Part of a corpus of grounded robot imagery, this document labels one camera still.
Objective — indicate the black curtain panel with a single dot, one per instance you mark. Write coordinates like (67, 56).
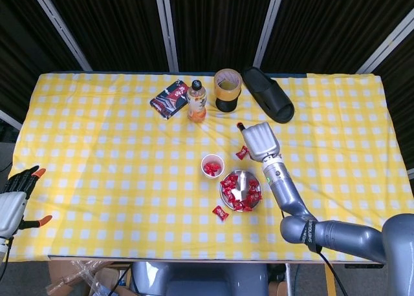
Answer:
(19, 50)
(404, 99)
(330, 24)
(220, 24)
(113, 27)

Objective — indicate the clear plastic wrap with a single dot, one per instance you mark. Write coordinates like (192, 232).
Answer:
(87, 273)

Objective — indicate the grey partition frame post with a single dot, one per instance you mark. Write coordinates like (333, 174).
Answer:
(60, 27)
(167, 27)
(270, 26)
(9, 120)
(388, 48)
(411, 174)

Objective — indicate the dark blue red snack box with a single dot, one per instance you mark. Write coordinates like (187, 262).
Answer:
(169, 99)

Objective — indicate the white paper cup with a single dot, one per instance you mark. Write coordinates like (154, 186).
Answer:
(211, 176)

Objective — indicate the round steel plate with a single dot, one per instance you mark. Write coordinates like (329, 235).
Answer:
(242, 183)

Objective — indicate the yellow floor tape strip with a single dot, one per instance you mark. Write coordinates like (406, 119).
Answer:
(328, 286)

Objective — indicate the large brown cardboard box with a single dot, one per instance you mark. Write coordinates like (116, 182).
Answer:
(59, 273)

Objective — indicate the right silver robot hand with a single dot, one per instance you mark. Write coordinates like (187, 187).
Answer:
(262, 141)

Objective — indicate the yellow white checkered tablecloth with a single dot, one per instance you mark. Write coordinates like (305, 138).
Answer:
(129, 179)

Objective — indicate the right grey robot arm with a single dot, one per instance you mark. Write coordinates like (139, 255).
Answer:
(288, 192)

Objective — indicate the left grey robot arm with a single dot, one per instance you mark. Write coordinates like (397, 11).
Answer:
(2, 247)

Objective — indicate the black rubber slipper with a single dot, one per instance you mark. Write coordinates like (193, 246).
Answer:
(271, 99)

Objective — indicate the white table leg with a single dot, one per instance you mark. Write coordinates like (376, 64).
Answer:
(291, 280)

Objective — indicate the yellowish packing tape roll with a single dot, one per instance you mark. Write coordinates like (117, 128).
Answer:
(226, 94)

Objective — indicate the orange drink bottle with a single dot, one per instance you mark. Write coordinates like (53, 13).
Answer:
(196, 108)

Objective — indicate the small brown cardboard box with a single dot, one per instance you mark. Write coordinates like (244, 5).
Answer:
(278, 289)

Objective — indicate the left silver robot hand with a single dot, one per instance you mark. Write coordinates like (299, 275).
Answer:
(11, 212)

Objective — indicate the grey robot torso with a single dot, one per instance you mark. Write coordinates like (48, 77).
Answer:
(200, 280)

